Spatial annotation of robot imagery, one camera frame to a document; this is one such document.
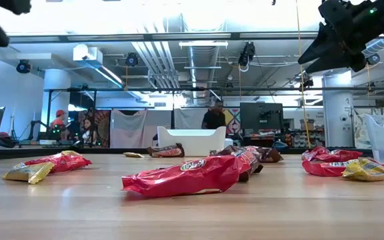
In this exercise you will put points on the person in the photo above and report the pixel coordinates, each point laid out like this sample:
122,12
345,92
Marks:
88,131
213,118
58,125

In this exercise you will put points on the yellow candy wrapper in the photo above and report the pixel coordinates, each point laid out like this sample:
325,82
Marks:
28,171
133,155
368,170

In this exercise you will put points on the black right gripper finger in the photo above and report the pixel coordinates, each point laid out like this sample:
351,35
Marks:
323,43
335,61

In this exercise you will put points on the grey overhead frame bar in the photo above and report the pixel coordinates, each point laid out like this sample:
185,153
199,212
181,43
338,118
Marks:
112,36

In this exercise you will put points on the white plastic bin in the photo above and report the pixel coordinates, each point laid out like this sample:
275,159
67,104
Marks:
192,141

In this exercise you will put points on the red candy wrapper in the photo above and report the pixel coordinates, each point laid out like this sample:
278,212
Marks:
332,154
62,161
185,178
322,168

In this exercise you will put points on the white column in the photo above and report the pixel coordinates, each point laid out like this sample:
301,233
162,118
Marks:
338,110

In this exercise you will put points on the pale hanging cloth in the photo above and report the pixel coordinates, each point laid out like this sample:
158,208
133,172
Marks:
128,128
188,118

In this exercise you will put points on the black monitor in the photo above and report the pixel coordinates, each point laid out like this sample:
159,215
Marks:
261,116

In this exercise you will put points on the silver ventilation duct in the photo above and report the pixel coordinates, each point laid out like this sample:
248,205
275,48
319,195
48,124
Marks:
202,66

